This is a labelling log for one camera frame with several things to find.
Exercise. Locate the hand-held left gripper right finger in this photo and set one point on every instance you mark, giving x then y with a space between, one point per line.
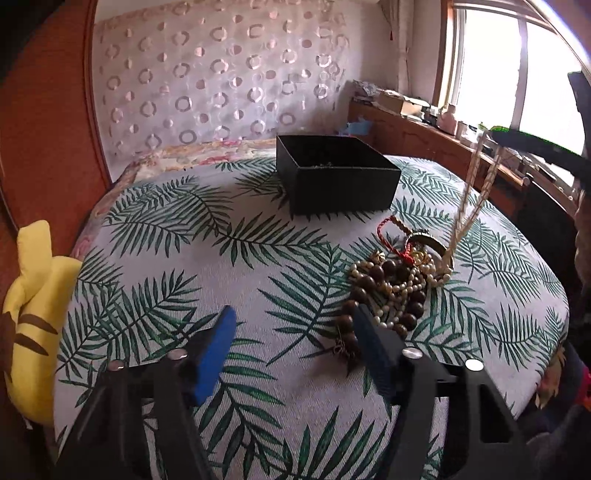
375 353

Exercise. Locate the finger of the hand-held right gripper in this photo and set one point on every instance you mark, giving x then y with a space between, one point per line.
581 94
531 143

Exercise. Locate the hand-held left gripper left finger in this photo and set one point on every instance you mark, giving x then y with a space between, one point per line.
216 355

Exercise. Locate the brown wooden bead strand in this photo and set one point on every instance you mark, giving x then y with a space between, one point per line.
388 267

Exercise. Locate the gold bangle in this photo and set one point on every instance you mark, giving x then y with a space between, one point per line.
422 237

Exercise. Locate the black jewelry box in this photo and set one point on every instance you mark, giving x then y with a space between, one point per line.
341 189

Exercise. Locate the small white jar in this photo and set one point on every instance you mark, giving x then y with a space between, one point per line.
462 128

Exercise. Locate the palm leaf print cloth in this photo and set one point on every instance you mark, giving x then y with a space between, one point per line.
258 286

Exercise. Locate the window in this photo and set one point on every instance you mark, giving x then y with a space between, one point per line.
489 60

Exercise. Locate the wooden cabinet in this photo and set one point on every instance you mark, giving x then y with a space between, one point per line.
415 138

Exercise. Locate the cardboard box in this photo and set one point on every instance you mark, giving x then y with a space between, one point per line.
392 104

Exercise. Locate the crumpled patterned cloth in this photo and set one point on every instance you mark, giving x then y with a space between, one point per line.
367 88

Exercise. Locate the blue tissue pack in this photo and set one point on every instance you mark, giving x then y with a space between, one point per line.
358 127

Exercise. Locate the yellow plush toy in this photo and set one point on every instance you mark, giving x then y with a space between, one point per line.
37 295

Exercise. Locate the person's dark clothing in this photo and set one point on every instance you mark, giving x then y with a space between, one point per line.
568 415

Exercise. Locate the floral bedsheet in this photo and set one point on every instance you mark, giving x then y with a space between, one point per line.
203 152

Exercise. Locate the circle patterned curtain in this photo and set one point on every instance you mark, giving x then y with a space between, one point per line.
207 78

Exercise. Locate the wooden wardrobe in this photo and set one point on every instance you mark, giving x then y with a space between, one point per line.
55 115

